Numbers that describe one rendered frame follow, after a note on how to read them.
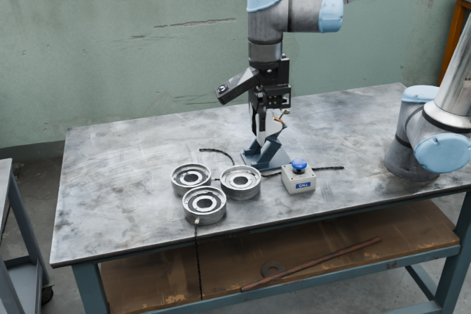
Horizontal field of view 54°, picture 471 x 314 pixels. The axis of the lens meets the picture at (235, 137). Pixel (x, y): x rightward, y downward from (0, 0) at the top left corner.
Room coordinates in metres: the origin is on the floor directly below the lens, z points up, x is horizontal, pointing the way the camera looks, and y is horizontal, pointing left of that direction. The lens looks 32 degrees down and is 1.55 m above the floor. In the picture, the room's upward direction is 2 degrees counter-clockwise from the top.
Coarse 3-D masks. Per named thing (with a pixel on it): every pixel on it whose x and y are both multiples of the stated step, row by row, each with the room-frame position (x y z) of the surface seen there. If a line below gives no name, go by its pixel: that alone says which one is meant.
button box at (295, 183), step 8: (288, 168) 0.97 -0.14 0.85; (304, 168) 0.97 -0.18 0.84; (288, 176) 0.94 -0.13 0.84; (296, 176) 0.94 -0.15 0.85; (304, 176) 0.94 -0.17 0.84; (312, 176) 0.94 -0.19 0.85; (288, 184) 0.93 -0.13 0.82; (296, 184) 0.92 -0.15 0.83; (304, 184) 0.93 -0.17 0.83; (312, 184) 0.93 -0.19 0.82; (288, 192) 0.93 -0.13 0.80; (296, 192) 0.92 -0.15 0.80
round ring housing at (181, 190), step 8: (176, 168) 0.99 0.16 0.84; (184, 168) 1.01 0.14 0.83; (192, 168) 1.01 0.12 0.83; (200, 168) 1.01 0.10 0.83; (208, 168) 0.99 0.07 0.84; (184, 176) 0.98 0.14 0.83; (192, 176) 0.99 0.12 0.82; (200, 176) 0.97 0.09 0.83; (208, 176) 0.97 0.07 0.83; (176, 184) 0.93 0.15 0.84; (192, 184) 0.94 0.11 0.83; (200, 184) 0.92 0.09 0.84; (208, 184) 0.94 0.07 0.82; (176, 192) 0.94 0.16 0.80; (184, 192) 0.92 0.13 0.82
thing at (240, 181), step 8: (232, 168) 0.99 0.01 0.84; (240, 168) 1.00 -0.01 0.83; (248, 168) 0.99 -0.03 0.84; (224, 176) 0.97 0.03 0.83; (240, 176) 0.97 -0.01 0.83; (248, 176) 0.97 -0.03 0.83; (256, 176) 0.97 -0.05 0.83; (224, 184) 0.92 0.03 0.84; (232, 184) 0.93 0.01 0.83; (240, 184) 0.97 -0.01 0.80; (248, 184) 0.93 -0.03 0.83; (256, 184) 0.91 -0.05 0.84; (224, 192) 0.92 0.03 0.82; (232, 192) 0.90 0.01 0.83; (240, 192) 0.90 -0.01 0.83; (248, 192) 0.90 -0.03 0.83; (256, 192) 0.91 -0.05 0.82
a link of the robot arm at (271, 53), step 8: (248, 40) 0.94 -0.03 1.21; (248, 48) 0.94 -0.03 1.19; (256, 48) 0.92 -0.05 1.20; (264, 48) 0.91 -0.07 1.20; (272, 48) 0.91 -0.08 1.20; (280, 48) 0.93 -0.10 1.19; (248, 56) 0.94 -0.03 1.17; (256, 56) 0.92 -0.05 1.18; (264, 56) 0.91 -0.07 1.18; (272, 56) 0.91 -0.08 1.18; (280, 56) 0.93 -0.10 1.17
